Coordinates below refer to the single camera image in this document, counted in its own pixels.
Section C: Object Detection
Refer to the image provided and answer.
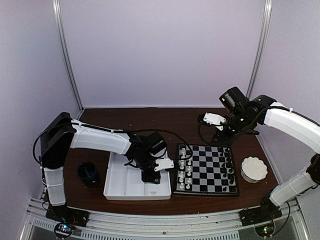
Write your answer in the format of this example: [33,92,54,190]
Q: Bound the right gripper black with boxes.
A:
[211,110,255,146]

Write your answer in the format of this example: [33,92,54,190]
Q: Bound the white plastic compartment tray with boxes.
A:
[103,152,172,201]

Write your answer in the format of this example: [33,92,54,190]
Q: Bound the white piece passed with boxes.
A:
[179,161,185,170]

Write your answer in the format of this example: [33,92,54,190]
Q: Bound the white piece placed later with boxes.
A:
[178,171,185,183]

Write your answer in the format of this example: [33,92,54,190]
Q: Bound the black white chess board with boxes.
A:
[173,144,240,197]

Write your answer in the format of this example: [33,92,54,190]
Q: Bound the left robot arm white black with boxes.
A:
[38,112,174,222]

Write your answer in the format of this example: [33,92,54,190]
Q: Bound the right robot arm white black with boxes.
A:
[202,87,320,221]

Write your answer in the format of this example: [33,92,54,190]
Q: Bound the white scalloped bowl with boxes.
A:
[240,156,268,184]

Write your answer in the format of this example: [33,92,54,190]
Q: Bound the dark blue mug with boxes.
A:
[76,161,101,188]

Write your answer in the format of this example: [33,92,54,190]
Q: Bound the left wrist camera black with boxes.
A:
[146,131,167,155]

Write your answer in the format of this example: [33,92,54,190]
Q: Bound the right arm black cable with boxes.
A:
[196,116,211,145]

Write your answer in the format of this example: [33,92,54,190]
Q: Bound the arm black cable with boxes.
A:
[196,116,211,145]
[134,128,193,161]

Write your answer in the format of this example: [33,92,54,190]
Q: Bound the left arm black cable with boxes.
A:
[134,128,193,161]

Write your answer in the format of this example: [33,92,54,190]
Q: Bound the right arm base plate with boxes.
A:
[239,206,283,227]

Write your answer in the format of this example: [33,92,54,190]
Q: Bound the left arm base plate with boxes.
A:
[45,204,90,227]

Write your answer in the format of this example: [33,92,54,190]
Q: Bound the right aluminium corner post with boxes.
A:
[246,0,273,100]

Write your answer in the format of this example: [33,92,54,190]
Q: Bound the aluminium corner post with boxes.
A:
[246,0,273,100]
[52,0,84,112]

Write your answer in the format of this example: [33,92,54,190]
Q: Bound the aluminium front rail frame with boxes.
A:
[17,197,320,240]

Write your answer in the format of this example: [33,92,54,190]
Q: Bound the left aluminium corner post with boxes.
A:
[52,0,84,112]

